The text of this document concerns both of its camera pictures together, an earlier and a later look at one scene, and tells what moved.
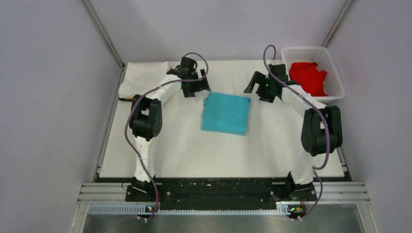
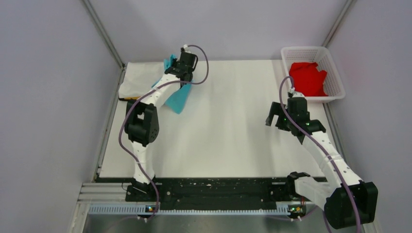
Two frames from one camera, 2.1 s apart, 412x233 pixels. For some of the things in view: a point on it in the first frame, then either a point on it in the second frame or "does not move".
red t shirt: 307,74 does not move
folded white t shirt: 142,77 does not move
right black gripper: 260,78 → 276,109
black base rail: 185,190 does not move
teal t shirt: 226,113 → 176,103
